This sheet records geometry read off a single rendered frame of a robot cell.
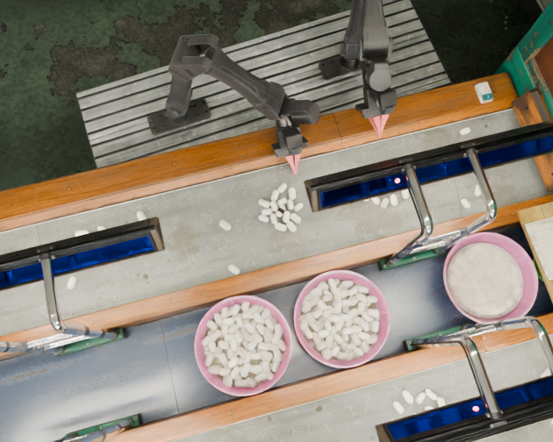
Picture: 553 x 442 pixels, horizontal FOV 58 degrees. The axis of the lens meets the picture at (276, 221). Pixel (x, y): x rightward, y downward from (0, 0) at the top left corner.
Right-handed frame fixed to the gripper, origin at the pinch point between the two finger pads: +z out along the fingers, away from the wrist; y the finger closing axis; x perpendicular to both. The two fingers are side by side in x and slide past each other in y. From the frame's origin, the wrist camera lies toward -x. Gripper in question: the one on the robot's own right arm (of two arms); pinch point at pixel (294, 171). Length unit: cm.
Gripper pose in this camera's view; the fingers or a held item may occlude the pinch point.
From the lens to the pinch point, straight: 150.9
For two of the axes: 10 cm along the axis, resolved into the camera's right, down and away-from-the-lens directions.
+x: -1.7, -4.0, 9.0
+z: 1.9, 8.8, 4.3
